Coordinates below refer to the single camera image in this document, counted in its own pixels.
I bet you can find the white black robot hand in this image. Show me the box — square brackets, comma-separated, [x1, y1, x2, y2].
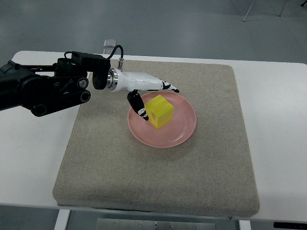
[106, 68, 179, 121]

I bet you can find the yellow block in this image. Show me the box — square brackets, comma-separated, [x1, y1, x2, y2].
[145, 95, 174, 129]

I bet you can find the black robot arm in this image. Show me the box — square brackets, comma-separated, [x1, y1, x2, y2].
[0, 51, 111, 117]

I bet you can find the pink plate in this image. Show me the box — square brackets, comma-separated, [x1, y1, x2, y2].
[128, 91, 197, 148]

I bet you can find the clear floor box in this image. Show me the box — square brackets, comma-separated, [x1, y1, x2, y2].
[103, 39, 117, 48]

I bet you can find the beige foam mat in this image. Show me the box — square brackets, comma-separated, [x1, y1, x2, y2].
[53, 60, 260, 218]

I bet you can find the white table leg left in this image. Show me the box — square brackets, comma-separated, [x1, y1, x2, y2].
[54, 209, 71, 230]

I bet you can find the white table leg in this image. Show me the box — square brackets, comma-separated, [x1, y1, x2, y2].
[54, 209, 71, 230]
[238, 220, 251, 230]

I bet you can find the grey chair leg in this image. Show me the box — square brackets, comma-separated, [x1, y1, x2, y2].
[242, 0, 255, 22]

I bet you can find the white table leg right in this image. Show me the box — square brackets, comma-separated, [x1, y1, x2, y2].
[238, 220, 251, 230]

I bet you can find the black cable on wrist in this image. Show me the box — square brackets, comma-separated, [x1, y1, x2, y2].
[105, 45, 125, 70]

